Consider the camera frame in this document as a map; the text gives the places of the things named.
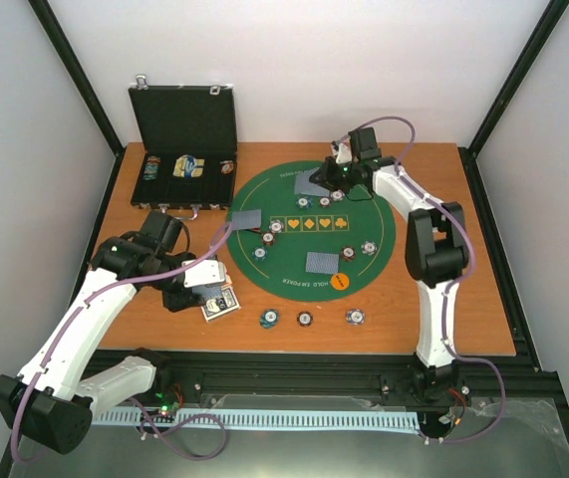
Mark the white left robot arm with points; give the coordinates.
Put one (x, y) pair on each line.
(48, 400)

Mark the orange big blind button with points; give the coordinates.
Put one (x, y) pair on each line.
(340, 281)

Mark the yellow card box in case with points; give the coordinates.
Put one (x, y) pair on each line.
(188, 166)

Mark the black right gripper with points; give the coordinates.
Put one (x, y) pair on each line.
(324, 176)

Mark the brown chip top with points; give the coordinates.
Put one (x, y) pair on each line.
(325, 202)

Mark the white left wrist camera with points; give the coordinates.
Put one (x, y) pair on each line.
(205, 273)

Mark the brown chip stack on table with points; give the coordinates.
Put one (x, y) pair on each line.
(304, 319)

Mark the black poker chip case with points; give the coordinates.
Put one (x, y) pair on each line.
(190, 141)

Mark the teal chip top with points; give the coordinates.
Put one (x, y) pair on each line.
(304, 202)

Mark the red chip in case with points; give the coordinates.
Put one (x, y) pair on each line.
(227, 166)

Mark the green round poker mat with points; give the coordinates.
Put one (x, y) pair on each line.
(359, 217)

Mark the teal chip stack on table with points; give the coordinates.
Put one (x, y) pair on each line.
(269, 319)

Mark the chip row in case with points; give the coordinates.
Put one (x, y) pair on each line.
(151, 168)

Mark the light blue cable duct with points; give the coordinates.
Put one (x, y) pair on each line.
(268, 420)

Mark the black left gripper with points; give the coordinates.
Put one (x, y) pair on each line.
(176, 302)

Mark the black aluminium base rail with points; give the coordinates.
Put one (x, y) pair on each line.
(385, 380)

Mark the face-down cards top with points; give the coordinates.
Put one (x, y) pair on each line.
(303, 185)

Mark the blue card box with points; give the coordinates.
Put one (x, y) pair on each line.
(223, 303)

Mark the purple chip top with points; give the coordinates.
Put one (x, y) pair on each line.
(337, 196)

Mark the face-down cards bottom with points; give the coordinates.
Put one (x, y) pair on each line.
(322, 263)

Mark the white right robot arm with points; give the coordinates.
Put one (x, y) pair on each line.
(437, 253)

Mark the face-down cards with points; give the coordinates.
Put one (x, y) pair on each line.
(322, 263)
(303, 185)
(246, 219)

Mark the purple chip stack on table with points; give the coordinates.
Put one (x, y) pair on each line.
(355, 317)

